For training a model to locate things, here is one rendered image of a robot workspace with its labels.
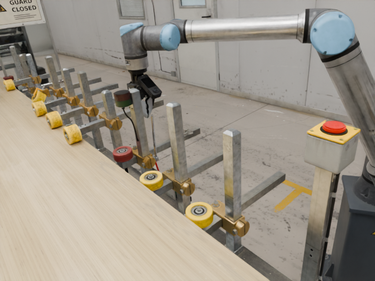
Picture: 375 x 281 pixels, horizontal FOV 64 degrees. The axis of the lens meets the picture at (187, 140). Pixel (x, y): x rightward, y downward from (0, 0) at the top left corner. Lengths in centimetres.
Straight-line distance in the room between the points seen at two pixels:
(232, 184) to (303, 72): 302
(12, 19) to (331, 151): 305
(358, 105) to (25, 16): 291
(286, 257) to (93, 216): 133
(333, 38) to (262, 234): 142
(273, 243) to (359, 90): 125
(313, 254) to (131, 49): 90
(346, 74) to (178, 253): 73
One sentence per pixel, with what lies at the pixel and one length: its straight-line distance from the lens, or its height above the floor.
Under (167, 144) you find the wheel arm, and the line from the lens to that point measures 137.
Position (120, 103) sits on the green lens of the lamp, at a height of 112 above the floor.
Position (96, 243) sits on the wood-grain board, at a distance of 87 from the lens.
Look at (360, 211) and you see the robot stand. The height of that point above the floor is 59.
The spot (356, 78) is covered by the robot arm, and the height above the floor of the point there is 119.
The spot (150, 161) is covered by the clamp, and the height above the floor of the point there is 85.
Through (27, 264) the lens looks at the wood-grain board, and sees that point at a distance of 91.
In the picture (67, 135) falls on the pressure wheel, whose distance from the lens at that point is 142.
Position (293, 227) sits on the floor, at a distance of 219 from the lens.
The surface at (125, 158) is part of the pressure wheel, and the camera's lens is 124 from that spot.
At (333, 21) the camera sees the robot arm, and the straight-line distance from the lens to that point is 103.
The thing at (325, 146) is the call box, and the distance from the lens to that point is 61.
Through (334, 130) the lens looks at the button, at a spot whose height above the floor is 123.
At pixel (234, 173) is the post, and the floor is 102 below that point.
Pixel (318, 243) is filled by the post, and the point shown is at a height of 95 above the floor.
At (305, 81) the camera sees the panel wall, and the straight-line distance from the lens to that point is 380.
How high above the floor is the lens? 149
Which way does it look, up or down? 27 degrees down
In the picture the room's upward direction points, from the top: 5 degrees counter-clockwise
